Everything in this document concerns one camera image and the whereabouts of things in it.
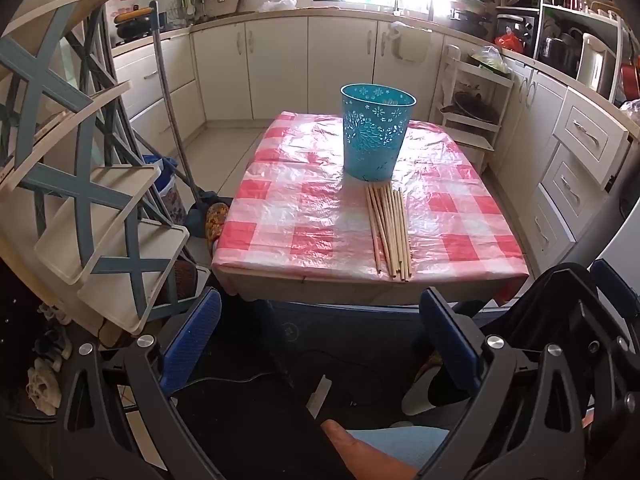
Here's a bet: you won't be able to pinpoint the grey mop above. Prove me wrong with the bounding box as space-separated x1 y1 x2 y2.
149 2 232 237

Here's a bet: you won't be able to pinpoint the stacked pots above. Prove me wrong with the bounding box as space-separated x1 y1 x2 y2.
447 0 497 39

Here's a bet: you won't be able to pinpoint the blue and beige shelf rack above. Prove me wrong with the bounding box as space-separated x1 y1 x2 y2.
0 0 213 348

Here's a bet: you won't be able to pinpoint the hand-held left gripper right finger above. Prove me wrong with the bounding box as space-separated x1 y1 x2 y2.
417 287 588 480

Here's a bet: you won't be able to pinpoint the white drawer cabinet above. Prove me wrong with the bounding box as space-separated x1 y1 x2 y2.
500 55 632 277

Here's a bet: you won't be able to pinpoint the white appliance rack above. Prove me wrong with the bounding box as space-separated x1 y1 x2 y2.
532 2 632 102

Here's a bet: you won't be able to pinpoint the dark pan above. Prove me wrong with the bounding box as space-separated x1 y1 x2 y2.
442 91 502 122

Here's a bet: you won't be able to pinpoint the red plastic bag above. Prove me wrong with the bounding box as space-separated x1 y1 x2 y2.
495 29 526 54

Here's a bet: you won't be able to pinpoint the black cable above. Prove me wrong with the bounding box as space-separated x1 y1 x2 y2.
187 355 401 407

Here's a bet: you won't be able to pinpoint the black toaster oven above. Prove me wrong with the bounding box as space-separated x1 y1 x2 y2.
495 7 539 54

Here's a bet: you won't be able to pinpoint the white refrigerator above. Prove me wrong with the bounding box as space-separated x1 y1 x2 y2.
590 200 640 283

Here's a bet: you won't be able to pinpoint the red pot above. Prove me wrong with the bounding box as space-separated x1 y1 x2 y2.
620 60 640 102

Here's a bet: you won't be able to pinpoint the white shelf stand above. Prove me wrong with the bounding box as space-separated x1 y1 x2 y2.
430 45 516 172

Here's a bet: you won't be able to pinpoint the red checked plastic tablecloth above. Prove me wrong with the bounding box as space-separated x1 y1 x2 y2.
211 111 531 306

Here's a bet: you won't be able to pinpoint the patterned slipper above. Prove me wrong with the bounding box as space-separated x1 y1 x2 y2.
205 202 232 242

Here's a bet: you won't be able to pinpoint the bag of greens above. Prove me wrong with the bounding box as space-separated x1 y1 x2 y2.
467 45 507 72

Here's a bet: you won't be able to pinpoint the white crumpled cloth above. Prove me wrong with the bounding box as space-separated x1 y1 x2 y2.
27 365 64 417

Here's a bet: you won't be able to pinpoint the white base cabinet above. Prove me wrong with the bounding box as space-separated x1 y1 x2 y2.
190 14 447 124
112 30 208 157

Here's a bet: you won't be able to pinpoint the bundle of wooden chopsticks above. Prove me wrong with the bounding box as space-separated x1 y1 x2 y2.
365 183 413 281

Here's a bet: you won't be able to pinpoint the teal perforated plastic basket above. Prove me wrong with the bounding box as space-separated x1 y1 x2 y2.
340 83 417 182

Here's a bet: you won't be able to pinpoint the black wok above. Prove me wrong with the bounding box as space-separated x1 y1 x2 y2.
114 4 154 44

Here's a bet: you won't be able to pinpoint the blue shorts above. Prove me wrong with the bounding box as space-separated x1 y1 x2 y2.
347 425 451 469

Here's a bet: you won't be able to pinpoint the white plug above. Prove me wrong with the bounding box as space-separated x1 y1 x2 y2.
306 375 334 419

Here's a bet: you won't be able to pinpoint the steel pot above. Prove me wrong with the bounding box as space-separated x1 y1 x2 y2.
539 32 581 74

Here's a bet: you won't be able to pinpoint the white slipper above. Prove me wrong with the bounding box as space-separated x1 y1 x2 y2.
402 379 452 417

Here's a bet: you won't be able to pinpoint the white hanging trash bin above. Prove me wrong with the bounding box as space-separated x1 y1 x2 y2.
387 22 434 62

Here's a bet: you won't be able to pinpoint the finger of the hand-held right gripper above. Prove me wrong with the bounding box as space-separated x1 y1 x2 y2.
590 259 640 356
500 262 608 376

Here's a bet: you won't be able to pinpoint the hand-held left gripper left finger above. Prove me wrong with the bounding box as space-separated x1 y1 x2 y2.
52 287 223 480

